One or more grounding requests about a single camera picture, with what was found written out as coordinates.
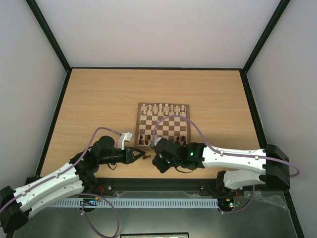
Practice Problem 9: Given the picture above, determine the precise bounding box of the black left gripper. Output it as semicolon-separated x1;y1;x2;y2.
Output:
99;146;145;165

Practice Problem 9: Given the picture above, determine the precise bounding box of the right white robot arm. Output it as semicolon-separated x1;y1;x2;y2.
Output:
151;138;290;194

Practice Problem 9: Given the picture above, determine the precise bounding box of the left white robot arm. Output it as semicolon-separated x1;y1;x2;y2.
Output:
0;136;145;234

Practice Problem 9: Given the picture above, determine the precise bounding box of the wooden chess board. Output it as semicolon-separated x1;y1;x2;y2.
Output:
135;102;191;150

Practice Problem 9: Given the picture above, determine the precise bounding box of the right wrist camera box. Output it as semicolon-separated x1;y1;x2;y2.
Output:
150;137;161;149

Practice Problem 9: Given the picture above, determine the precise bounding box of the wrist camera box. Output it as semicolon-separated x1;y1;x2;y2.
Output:
121;132;133;142
150;137;161;149

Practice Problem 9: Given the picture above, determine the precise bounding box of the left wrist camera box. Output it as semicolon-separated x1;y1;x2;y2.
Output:
121;132;133;142

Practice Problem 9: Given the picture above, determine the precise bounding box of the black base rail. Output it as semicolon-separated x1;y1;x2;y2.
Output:
23;177;288;198

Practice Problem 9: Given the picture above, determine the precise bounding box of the white slotted cable duct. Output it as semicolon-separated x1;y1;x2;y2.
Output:
50;198;218;209

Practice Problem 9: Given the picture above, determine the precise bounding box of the black left frame post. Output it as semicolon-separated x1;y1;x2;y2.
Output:
26;0;71;72

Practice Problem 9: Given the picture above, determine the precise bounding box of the black corner frame post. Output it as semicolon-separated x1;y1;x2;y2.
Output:
242;0;291;73

